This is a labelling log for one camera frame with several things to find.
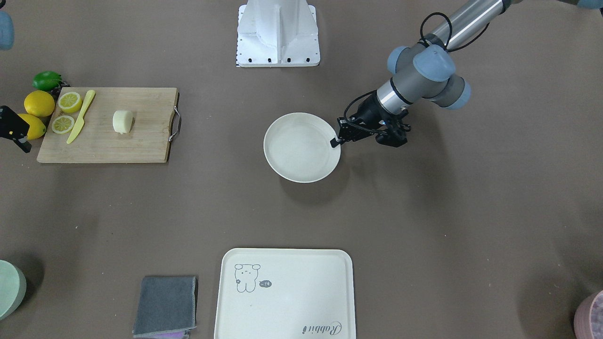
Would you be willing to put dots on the white steamed bun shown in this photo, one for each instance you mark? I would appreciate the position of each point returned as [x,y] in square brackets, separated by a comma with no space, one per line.
[123,121]

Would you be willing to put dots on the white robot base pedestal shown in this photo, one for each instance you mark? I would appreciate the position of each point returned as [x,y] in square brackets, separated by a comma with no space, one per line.
[277,33]

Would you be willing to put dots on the grey folded cloth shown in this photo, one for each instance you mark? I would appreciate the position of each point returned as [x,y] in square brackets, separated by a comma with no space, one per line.
[166,307]

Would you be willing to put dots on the cream rabbit tray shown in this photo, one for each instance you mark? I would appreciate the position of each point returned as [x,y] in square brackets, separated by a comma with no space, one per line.
[286,294]

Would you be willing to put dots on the lemon half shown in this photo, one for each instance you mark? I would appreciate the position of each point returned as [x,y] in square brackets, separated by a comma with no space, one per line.
[70,102]
[62,124]

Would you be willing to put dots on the mint green bowl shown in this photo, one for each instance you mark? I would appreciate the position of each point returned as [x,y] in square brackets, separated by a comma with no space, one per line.
[12,288]

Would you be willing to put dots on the bamboo cutting board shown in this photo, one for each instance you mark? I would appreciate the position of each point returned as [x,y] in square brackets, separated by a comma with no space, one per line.
[148,140]

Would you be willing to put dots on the whole lemon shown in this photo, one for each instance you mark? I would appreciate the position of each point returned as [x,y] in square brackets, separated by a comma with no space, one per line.
[37,128]
[39,103]

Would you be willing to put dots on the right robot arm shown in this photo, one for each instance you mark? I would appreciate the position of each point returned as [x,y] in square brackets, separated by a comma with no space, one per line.
[6,35]

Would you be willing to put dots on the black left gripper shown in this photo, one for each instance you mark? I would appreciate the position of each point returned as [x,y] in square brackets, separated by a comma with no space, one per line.
[369,113]

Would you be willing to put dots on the pink bowl with ice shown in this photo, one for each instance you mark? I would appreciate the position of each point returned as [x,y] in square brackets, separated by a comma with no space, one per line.
[588,318]

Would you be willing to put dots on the green lime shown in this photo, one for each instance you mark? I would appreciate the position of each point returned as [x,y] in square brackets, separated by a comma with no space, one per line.
[47,80]

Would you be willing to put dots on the yellow plastic knife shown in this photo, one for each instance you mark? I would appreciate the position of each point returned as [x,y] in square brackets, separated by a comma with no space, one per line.
[79,122]

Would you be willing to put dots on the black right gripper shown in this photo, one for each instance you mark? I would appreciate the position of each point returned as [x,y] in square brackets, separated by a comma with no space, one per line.
[12,124]

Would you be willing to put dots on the cream round plate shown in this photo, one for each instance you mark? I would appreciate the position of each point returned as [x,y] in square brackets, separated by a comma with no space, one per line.
[297,147]

